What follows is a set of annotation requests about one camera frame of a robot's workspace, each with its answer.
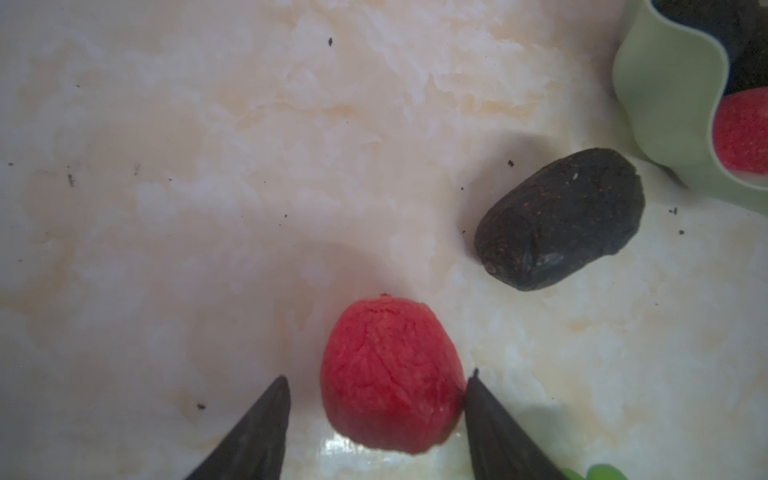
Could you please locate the green grape bunch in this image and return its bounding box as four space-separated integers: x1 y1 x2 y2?
561 464 627 480

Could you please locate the dark avocado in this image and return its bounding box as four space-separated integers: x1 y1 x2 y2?
473 148 645 291
652 0 767 95

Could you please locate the red apple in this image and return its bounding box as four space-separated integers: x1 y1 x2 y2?
319 294 467 455
712 87 767 176

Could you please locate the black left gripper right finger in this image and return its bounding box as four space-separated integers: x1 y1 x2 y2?
464 370 566 480

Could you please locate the light green scalloped fruit bowl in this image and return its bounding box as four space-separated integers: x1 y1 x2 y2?
612 1 767 214

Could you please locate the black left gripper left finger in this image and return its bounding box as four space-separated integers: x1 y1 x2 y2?
186 375 291 480

